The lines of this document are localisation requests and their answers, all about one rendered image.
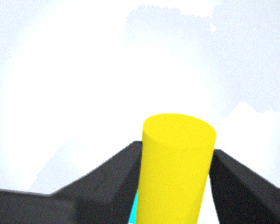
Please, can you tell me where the cyan circle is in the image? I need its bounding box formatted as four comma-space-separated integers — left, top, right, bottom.
129, 194, 137, 224

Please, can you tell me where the yellow cylinder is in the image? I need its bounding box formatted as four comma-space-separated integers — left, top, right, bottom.
135, 113, 217, 224

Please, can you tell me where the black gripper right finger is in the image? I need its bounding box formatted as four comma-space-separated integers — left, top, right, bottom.
209, 148, 280, 224

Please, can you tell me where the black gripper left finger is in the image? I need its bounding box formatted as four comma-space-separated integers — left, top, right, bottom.
0, 140, 143, 224

